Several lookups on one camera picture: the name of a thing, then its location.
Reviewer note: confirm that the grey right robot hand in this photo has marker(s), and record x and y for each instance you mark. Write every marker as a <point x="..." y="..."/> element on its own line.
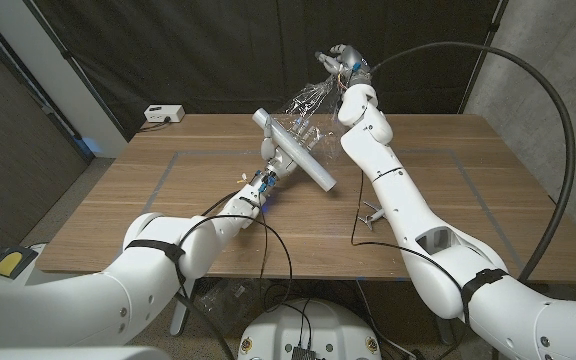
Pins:
<point x="350" y="60"/>

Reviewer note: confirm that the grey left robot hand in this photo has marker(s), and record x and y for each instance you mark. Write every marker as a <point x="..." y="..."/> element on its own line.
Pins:
<point x="273" y="155"/>

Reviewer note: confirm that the silver foil roll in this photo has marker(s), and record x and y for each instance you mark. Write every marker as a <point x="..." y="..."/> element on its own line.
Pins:
<point x="298" y="150"/>

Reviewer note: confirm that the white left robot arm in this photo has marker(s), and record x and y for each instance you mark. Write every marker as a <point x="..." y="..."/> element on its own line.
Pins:
<point x="118" y="300"/>

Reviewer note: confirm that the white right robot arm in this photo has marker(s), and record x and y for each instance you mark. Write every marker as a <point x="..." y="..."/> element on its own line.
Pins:
<point x="418" y="215"/>

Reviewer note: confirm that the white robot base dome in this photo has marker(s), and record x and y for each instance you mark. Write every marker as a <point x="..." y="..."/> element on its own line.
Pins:
<point x="333" y="325"/>

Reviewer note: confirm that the white toy aeroplane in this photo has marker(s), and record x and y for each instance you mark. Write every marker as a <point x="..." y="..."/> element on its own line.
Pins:
<point x="373" y="216"/>

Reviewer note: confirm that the white power outlet box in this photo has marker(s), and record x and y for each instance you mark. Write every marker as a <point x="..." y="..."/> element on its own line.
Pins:
<point x="164" y="112"/>

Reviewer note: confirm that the black backdrop curtain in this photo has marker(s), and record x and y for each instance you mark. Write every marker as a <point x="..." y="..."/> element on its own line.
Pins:
<point x="218" y="50"/>

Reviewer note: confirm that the black backdrop stand pole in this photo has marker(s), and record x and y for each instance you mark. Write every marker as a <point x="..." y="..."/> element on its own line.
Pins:
<point x="93" y="90"/>
<point x="487" y="50"/>

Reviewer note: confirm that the clear plastic bag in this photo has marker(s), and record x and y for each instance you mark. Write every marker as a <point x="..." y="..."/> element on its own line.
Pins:
<point x="228" y="305"/>

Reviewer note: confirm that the grey table leg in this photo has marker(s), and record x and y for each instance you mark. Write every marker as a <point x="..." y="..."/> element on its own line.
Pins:
<point x="445" y="332"/>
<point x="178" y="320"/>

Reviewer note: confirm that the black box on base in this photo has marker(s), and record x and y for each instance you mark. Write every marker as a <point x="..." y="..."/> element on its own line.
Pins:
<point x="304" y="353"/>

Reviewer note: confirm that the white robot chest cover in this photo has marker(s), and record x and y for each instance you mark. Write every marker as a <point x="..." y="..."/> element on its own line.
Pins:
<point x="68" y="354"/>

